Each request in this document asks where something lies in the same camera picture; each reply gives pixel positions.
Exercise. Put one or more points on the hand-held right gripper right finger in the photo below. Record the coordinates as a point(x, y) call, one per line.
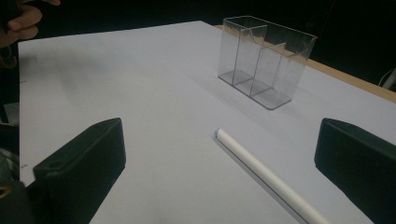
point(358, 155)

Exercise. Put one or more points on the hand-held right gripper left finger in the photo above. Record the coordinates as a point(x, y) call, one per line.
point(84, 161)

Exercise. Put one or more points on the white pen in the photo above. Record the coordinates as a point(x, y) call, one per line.
point(267, 177)

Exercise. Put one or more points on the clear acrylic pen holder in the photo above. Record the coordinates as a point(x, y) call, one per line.
point(264, 62)

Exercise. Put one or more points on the white paper sheet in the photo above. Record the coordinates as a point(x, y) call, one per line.
point(162, 93)

